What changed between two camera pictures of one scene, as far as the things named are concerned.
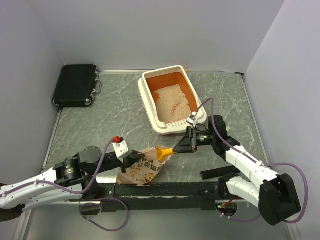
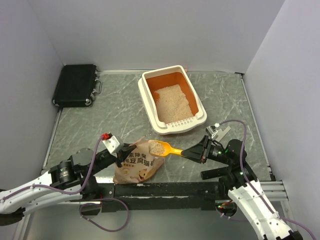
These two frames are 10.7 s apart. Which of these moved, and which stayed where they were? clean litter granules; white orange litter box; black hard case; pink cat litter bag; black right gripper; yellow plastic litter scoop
Moved: black right gripper; pink cat litter bag; yellow plastic litter scoop
Stayed: white orange litter box; black hard case; clean litter granules
